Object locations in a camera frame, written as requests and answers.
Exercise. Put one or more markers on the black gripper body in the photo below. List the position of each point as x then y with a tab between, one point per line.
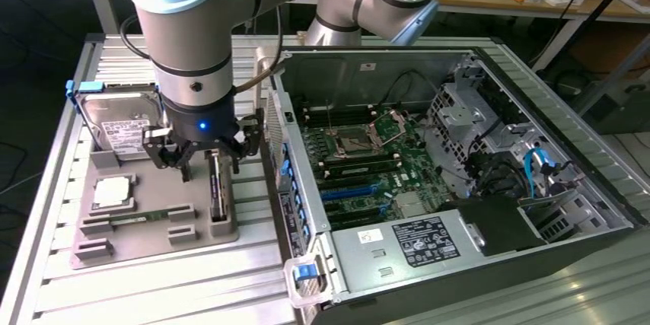
200	127

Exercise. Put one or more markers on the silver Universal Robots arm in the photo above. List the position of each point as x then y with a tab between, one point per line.
188	55

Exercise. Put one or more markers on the blue slot retention clip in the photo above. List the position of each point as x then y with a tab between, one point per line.
299	202
293	186
289	169
303	218

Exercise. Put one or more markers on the grey parts rack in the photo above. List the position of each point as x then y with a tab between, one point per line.
152	195

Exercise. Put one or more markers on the hard disk with blue carrier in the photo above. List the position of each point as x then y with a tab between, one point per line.
116	112

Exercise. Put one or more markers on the silver CPU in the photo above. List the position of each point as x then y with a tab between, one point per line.
112	192

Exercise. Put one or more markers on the thin metal locking lever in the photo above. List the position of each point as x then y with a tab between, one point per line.
332	119

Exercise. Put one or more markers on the black RAM slot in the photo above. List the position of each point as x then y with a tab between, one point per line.
355	157
337	112
355	163
339	121

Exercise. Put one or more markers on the green RAM stick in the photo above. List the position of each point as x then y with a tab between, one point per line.
138	218

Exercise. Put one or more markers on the CPU socket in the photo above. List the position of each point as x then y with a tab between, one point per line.
349	144

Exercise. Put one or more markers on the black RAM stick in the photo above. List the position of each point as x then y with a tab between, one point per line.
360	170

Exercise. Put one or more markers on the blue expansion slot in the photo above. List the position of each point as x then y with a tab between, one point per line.
349	192

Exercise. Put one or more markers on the short black expansion slot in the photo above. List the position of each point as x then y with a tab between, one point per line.
339	208

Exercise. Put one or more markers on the metal socket cover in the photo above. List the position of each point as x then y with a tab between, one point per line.
391	129

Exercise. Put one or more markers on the long black expansion slot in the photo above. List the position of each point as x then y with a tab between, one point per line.
357	219

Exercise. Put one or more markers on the green motherboard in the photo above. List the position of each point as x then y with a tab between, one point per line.
405	173

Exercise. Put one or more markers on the silver chipset heatsink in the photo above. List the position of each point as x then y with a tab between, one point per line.
411	204

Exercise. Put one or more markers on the blue case latch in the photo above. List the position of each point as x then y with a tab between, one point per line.
304	272

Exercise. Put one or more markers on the silver power supply with label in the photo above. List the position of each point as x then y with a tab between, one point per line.
355	256

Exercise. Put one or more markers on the silver metal disk bay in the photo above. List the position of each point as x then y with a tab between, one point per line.
456	115

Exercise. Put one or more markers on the black plastic air shroud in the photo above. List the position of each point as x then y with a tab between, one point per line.
487	226

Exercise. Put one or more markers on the black and silver PC case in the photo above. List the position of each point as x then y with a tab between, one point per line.
456	283

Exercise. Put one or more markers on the grey vented drive bay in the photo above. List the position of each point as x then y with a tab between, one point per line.
557	222

